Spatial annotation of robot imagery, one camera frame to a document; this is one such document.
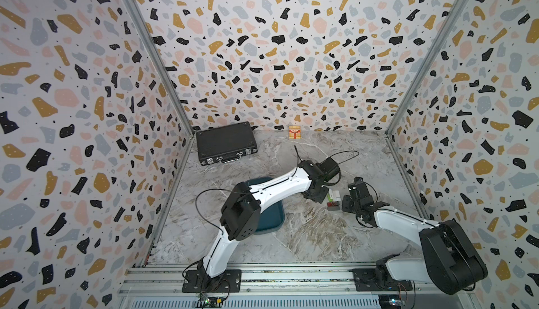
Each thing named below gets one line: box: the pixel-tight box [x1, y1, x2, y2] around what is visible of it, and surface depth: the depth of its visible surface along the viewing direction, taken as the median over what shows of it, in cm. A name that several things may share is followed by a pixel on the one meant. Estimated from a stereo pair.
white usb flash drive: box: [332, 190, 342, 202], surface depth 97 cm
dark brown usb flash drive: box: [326, 200, 341, 211], surface depth 95 cm
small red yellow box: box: [289, 125, 302, 140], surface depth 123 cm
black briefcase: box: [195, 121, 258, 166], surface depth 109 cm
